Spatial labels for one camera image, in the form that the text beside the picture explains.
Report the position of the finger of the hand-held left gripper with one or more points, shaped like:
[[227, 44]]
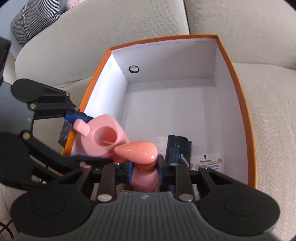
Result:
[[92, 161], [78, 117]]

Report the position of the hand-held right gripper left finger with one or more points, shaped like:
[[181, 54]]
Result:
[[126, 171]]

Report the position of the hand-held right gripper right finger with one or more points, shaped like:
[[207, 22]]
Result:
[[164, 172]]

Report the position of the dark brown printed box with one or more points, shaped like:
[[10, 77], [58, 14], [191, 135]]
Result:
[[66, 134]]

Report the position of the salmon pink bottle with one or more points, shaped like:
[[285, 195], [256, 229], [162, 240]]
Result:
[[138, 150]]

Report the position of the dark blue bottle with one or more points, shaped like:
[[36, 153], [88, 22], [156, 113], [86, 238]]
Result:
[[178, 150]]

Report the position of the pink plastic cup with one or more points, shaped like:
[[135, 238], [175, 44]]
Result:
[[106, 125]]

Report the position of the white blue lotion packet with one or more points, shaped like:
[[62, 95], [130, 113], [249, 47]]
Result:
[[208, 162]]

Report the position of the orange cardboard box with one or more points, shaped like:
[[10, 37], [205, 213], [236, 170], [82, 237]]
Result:
[[166, 111]]

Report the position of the person's left leg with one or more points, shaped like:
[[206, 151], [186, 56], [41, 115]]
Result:
[[5, 201]]

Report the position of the houndstooth pillow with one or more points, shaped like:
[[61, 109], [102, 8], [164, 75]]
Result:
[[34, 20]]

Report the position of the pink plush toy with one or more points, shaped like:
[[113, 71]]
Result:
[[72, 3]]

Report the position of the beige sofa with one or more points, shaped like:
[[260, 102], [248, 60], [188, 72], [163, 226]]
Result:
[[266, 115]]

